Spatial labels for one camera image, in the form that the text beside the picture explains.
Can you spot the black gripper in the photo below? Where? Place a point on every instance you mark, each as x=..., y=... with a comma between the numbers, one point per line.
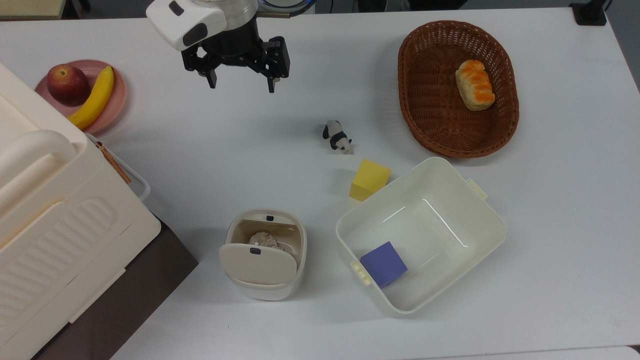
x=235, y=42

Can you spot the small white lidded trash can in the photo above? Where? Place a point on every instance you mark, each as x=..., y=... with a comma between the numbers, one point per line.
x=260, y=260

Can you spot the blue rimmed round object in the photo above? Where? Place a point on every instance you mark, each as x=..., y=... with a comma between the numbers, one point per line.
x=295, y=7

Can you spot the small panda toy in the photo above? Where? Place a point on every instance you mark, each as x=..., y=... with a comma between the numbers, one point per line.
x=337, y=137

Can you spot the pink plate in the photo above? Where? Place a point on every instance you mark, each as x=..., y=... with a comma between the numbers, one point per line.
x=117, y=97

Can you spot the clear plastic container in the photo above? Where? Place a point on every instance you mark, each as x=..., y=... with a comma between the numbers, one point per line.
x=137, y=182

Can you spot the yellow banana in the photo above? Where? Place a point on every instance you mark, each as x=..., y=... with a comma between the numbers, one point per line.
x=95, y=100

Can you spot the brown wooden stick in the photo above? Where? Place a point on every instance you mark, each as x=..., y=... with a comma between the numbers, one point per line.
x=114, y=162

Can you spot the crumpled paper ball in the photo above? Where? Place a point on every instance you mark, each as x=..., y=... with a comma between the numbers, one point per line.
x=264, y=239

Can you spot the yellow foam cube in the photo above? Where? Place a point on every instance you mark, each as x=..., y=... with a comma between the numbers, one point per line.
x=369, y=180

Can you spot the red apple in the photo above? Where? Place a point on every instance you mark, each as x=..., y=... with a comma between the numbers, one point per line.
x=67, y=84

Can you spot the brown wicker basket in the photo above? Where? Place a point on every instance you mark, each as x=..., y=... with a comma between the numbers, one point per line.
x=435, y=100

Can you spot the dark brown board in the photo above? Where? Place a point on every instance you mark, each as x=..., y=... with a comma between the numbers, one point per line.
x=150, y=280

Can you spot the wooden side table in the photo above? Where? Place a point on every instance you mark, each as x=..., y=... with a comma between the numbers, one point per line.
x=30, y=7

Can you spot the purple foam cube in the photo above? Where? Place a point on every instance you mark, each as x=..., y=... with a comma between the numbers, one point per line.
x=384, y=264

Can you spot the large cream storage box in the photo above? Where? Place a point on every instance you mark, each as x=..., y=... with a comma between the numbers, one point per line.
x=55, y=220

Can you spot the toy bread loaf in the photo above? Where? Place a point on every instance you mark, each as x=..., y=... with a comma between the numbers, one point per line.
x=475, y=85

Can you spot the white plastic bin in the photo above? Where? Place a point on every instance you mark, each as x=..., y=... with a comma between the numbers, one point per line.
x=450, y=280

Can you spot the black clamp mount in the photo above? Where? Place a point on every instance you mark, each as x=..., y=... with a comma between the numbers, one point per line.
x=590, y=12

